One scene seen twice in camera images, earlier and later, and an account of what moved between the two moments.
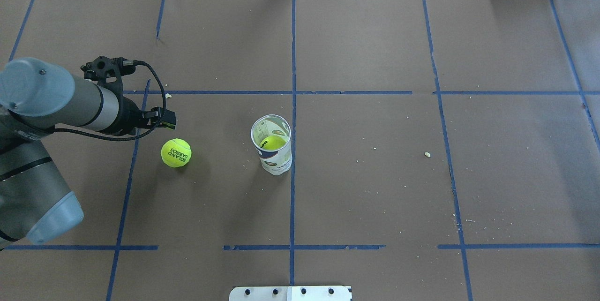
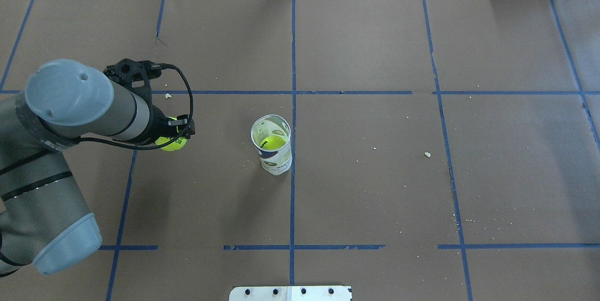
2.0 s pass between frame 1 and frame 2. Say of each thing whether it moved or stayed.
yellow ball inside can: stayed
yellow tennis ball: moved
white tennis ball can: stayed
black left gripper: moved
